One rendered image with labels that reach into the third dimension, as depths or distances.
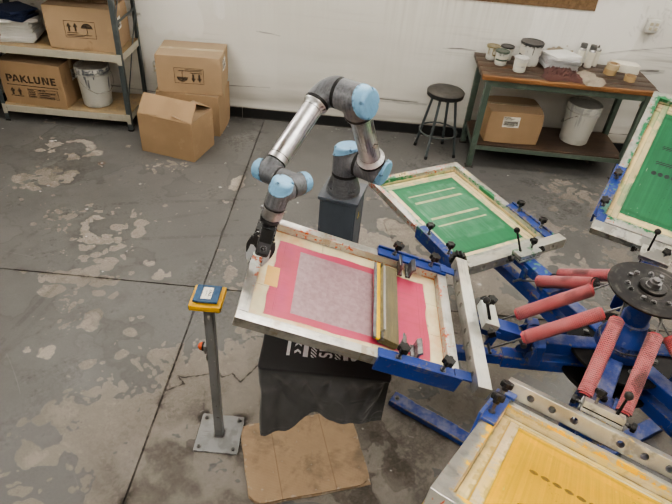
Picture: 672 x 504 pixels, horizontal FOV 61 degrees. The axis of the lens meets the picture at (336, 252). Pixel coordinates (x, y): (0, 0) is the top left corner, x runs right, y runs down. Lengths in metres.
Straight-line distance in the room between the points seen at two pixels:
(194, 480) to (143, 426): 0.42
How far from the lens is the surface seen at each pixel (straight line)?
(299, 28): 5.62
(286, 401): 2.24
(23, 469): 3.21
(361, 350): 1.89
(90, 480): 3.07
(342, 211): 2.53
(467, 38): 5.67
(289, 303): 1.98
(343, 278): 2.17
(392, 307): 2.10
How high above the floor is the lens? 2.55
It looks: 38 degrees down
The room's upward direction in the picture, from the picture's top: 5 degrees clockwise
